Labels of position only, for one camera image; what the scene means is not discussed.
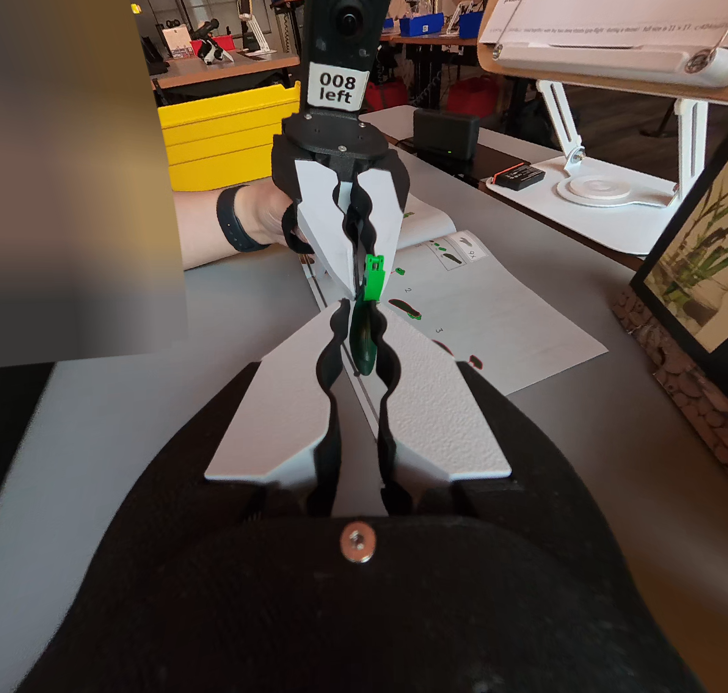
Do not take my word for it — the black and white spare gripper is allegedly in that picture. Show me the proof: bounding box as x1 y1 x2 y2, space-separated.
196 19 235 66

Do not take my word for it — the bright green lego piece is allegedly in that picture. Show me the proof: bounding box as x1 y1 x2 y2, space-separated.
362 253 389 303

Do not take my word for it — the framed plant picture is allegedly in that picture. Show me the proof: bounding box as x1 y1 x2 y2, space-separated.
628 146 728 367

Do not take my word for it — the black wristband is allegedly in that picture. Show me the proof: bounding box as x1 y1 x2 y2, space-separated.
215 184 271 253

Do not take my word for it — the pebble pattern box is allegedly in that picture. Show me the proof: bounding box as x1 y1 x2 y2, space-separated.
611 286 728 467

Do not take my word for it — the black battery with orange edge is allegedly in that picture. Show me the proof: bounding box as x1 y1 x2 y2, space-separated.
491 162 547 192

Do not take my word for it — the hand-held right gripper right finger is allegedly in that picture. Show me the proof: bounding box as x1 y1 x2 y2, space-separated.
372 303 513 516

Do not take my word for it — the dark green lego leaf piece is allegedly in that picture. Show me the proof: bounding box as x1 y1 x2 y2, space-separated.
348 299 383 376

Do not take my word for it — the person's left hand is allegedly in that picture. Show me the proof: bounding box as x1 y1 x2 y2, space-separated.
249 180 315 254

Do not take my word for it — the red storage bin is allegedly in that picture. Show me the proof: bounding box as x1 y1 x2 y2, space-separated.
446 75 500 118
364 80 411 112

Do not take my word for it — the yellow plastic bin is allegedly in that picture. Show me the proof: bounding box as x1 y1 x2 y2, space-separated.
157 81 302 193

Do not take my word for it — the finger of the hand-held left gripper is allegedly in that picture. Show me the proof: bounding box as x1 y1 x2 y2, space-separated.
293 160 366 301
354 170 407 263

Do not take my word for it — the person's left forearm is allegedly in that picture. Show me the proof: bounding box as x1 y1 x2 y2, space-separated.
172 184 274 271

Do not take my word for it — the black charger box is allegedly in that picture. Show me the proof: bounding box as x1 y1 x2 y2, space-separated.
413 108 480 163

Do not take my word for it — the white document stand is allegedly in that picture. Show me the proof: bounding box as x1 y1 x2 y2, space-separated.
485 78 712 257

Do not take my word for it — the small white sign card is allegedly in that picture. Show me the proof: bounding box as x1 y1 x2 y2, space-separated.
162 26 192 60

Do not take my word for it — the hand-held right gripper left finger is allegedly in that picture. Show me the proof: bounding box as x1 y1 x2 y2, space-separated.
204 299 350 516

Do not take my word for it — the white background stand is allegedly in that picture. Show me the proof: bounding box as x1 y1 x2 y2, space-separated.
237 0 273 55

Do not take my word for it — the wooden board with printed sheet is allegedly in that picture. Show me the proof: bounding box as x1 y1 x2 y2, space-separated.
476 0 728 106

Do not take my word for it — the wooden background table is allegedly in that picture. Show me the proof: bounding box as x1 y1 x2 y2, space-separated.
150 49 301 106

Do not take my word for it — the lego instruction booklet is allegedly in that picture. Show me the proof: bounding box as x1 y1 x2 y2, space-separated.
298 193 609 441

